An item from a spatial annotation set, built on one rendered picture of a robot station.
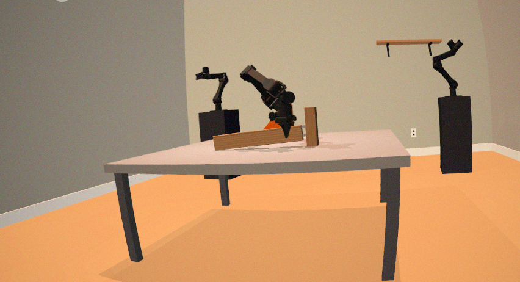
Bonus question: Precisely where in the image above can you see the wooden post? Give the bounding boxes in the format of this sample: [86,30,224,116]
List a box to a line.
[304,107,319,147]

